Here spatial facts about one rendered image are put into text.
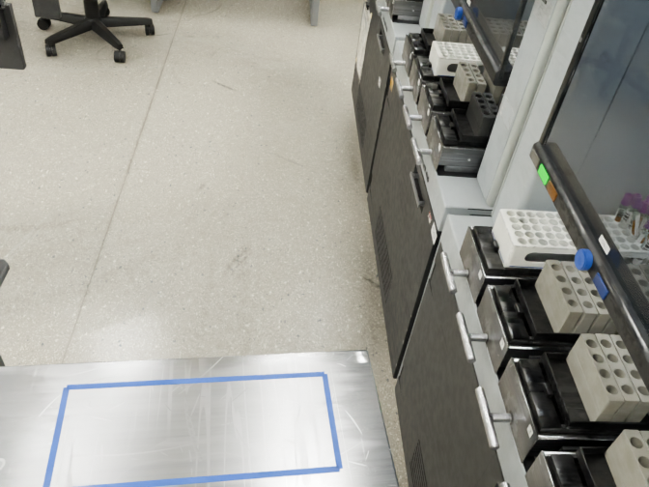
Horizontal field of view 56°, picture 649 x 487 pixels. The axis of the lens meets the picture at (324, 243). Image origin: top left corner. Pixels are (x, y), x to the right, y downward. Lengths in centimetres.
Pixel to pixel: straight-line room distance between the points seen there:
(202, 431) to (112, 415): 12
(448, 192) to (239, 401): 74
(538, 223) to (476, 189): 30
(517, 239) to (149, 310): 130
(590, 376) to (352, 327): 119
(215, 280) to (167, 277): 16
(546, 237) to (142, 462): 74
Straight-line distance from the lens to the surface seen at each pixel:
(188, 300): 206
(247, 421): 82
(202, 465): 79
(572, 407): 94
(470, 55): 171
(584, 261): 90
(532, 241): 111
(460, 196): 137
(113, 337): 199
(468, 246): 117
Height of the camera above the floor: 152
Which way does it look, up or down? 42 degrees down
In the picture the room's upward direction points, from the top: 8 degrees clockwise
